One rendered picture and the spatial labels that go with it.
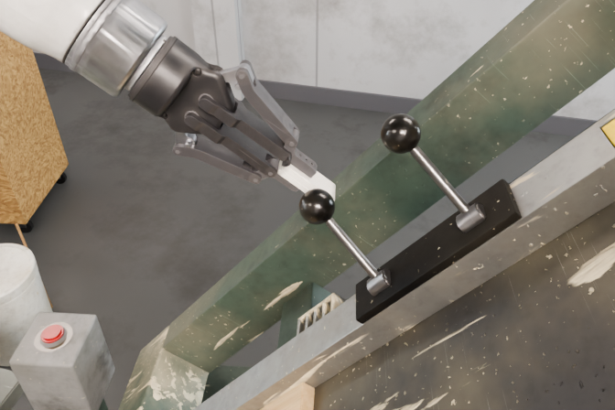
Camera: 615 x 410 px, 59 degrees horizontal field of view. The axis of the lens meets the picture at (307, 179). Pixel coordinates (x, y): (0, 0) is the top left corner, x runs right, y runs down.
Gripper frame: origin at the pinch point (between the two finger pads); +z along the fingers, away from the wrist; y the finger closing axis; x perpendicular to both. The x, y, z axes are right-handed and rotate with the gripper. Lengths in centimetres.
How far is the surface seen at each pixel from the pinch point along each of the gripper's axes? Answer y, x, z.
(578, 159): -22.3, 8.6, 11.8
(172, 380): 57, -9, 15
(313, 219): 0.3, 5.2, 1.5
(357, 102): 95, -275, 100
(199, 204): 152, -167, 40
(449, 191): -12.2, 7.0, 7.6
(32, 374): 72, -7, -5
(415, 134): -13.4, 4.3, 2.2
